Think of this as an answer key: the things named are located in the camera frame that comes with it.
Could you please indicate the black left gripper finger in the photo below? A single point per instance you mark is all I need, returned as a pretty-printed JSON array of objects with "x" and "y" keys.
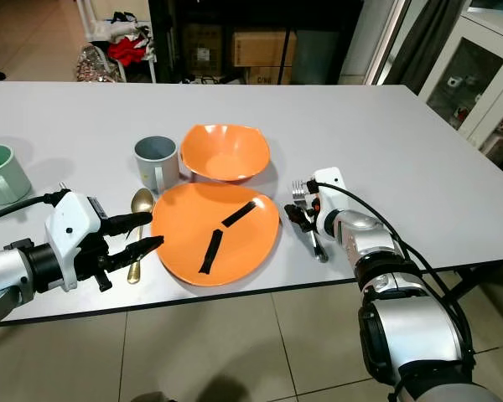
[
  {"x": 138, "y": 249},
  {"x": 130, "y": 223}
]

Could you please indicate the orange plate with black strips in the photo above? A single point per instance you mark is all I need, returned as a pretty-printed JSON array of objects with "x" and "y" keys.
[{"x": 243, "y": 251}]

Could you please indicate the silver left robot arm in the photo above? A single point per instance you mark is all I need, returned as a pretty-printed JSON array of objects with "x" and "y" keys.
[{"x": 4, "y": 280}]

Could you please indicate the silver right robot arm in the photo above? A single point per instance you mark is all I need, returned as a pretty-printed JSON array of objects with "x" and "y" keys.
[{"x": 369, "y": 230}]

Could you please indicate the gold spoon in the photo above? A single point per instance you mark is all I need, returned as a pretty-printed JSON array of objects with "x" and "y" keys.
[{"x": 142, "y": 201}]

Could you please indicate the grey mug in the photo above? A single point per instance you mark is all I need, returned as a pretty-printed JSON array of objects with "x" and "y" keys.
[{"x": 155, "y": 172}]

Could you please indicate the orange bowl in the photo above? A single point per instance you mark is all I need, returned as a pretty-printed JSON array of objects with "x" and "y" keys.
[{"x": 226, "y": 151}]

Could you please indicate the green mug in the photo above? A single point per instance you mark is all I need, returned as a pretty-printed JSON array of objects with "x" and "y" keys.
[{"x": 4, "y": 184}]

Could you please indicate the patterned sequin bag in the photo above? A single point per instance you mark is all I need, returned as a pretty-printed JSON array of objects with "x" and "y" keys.
[{"x": 96, "y": 65}]

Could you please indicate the light brown cardboard box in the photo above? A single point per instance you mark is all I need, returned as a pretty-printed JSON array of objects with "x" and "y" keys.
[{"x": 264, "y": 48}]

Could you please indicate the red cloth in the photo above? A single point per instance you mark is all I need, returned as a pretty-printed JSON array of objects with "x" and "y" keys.
[{"x": 127, "y": 50}]

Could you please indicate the dark cardboard box with label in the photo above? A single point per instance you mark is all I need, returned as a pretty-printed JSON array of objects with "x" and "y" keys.
[{"x": 204, "y": 47}]

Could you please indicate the dark shelving unit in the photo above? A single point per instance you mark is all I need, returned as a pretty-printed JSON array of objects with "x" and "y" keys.
[{"x": 163, "y": 33}]

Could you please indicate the white cabinet with glass door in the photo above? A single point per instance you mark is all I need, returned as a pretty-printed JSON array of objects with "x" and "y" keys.
[{"x": 465, "y": 79}]

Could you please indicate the grey curtain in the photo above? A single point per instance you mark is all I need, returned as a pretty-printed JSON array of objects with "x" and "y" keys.
[{"x": 423, "y": 33}]

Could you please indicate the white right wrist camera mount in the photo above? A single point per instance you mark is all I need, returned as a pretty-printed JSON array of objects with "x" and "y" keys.
[{"x": 331, "y": 178}]

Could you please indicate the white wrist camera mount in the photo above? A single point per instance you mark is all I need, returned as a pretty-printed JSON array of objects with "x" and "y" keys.
[
  {"x": 75, "y": 226},
  {"x": 331, "y": 178}
]

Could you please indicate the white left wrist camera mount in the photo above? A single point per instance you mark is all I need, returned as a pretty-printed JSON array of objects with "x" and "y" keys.
[{"x": 75, "y": 226}]

